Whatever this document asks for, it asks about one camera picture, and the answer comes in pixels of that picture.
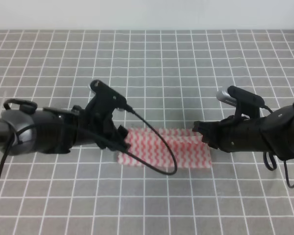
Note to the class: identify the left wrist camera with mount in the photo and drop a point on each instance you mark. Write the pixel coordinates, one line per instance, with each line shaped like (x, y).
(105, 101)

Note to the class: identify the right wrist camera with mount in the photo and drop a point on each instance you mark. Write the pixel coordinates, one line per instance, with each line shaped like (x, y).
(245, 102)

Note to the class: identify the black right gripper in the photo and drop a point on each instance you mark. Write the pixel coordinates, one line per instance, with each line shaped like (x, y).
(242, 135)

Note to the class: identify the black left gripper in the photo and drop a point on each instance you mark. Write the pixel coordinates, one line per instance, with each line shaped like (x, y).
(80, 129)

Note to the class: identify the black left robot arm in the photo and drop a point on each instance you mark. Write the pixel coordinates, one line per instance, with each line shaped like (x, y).
(56, 131)

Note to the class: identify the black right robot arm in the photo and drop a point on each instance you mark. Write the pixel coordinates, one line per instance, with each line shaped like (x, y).
(273, 133)

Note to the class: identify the pink white wavy striped towel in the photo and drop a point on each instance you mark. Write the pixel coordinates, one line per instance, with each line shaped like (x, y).
(186, 145)

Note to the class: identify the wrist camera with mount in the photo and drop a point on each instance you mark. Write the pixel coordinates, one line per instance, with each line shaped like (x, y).
(105, 101)
(245, 102)

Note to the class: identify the grey grid tablecloth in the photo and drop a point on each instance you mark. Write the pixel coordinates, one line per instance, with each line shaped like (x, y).
(171, 79)

